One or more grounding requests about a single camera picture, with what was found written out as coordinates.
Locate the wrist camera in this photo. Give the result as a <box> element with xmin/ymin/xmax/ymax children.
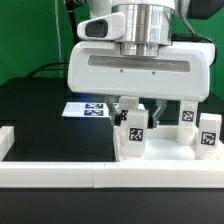
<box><xmin>77</xmin><ymin>12</ymin><xmax>125</xmax><ymax>41</ymax></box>

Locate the white U-shaped obstacle fence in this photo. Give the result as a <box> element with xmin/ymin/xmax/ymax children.
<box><xmin>0</xmin><ymin>126</ymin><xmax>224</xmax><ymax>188</ymax></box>

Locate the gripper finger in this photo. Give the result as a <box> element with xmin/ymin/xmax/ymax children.
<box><xmin>147</xmin><ymin>99</ymin><xmax>167</xmax><ymax>129</ymax></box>
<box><xmin>105</xmin><ymin>96</ymin><xmax>121</xmax><ymax>126</ymax></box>

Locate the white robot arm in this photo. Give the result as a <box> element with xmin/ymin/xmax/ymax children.
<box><xmin>68</xmin><ymin>0</ymin><xmax>224</xmax><ymax>128</ymax></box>

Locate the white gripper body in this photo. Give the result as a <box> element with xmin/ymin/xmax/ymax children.
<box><xmin>68</xmin><ymin>41</ymin><xmax>215</xmax><ymax>101</ymax></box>

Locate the white square table top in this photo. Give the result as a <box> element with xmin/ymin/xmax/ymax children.
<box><xmin>113</xmin><ymin>125</ymin><xmax>224</xmax><ymax>161</ymax></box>

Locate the white sheet with markers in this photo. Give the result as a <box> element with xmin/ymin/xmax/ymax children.
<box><xmin>62</xmin><ymin>102</ymin><xmax>110</xmax><ymax>118</ymax></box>

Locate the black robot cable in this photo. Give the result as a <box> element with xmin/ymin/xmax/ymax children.
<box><xmin>25</xmin><ymin>0</ymin><xmax>86</xmax><ymax>79</ymax></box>

